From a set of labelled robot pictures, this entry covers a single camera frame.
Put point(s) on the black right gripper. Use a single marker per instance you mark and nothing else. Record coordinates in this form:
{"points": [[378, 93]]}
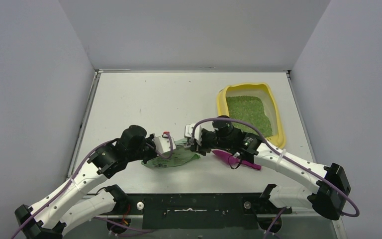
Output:
{"points": [[197, 141]]}

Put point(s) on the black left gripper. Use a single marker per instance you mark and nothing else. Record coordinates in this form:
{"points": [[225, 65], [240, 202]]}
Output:
{"points": [[154, 153]]}

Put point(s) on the magenta plastic scoop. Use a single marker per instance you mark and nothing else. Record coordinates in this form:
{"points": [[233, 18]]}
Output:
{"points": [[228, 159]]}

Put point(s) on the green cat litter bag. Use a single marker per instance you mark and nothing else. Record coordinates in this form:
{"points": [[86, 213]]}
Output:
{"points": [[180, 157]]}

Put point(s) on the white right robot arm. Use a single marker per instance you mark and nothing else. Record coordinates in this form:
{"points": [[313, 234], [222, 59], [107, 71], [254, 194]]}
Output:
{"points": [[325, 189]]}

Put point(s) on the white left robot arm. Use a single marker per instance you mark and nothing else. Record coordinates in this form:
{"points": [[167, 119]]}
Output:
{"points": [[64, 208]]}

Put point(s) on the green litter in box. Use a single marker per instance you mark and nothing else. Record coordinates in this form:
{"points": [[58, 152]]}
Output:
{"points": [[250, 109]]}

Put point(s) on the yellow litter box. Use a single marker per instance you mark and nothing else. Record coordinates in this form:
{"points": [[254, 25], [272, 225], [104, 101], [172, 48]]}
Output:
{"points": [[262, 91]]}

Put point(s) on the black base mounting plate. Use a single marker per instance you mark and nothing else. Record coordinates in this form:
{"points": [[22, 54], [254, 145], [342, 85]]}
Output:
{"points": [[197, 211]]}

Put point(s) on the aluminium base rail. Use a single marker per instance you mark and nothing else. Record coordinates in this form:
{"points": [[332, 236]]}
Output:
{"points": [[290, 216]]}

